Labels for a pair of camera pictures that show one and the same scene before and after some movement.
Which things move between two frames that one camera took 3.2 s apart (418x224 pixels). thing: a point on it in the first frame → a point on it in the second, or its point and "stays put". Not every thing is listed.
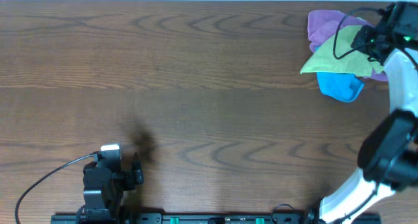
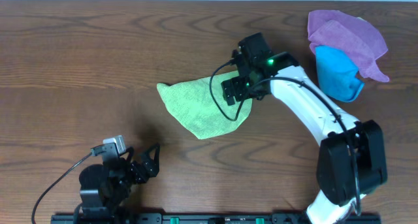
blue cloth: [345, 87] stays put
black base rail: [205, 218] stays put
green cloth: [337, 55] → [192, 100]
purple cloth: [323, 24] stays put
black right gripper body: [367, 33] → [240, 85]
